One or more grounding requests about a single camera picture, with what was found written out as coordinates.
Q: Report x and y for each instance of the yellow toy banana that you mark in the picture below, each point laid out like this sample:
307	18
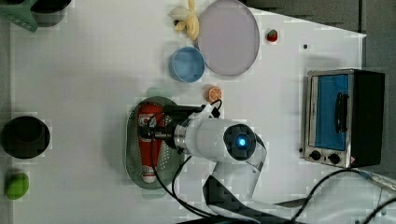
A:
186	19

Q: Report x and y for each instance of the black cylinder container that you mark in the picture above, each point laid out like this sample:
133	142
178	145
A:
49	6

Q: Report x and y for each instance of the black cylinder cup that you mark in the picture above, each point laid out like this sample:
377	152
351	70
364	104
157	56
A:
25	137

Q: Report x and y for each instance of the red toy strawberry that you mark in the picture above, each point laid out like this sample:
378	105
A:
272	36

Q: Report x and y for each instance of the large grey plate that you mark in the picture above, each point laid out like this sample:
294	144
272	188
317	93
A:
229	37

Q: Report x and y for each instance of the black toaster oven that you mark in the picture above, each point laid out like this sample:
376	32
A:
344	117

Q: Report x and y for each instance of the orange slice toy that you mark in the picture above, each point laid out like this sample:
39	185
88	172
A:
213	94

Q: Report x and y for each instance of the green marker tube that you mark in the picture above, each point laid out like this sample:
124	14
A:
17	186

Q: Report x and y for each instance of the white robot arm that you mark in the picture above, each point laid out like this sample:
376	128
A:
197	131

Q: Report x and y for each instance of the green oval strainer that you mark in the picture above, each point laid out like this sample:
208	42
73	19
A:
169	160

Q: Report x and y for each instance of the red ketchup bottle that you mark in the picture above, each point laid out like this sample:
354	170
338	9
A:
147	118

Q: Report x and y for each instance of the blue bowl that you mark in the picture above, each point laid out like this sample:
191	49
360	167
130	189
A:
186	65

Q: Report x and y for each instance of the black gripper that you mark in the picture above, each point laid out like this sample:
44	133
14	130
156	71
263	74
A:
172	116

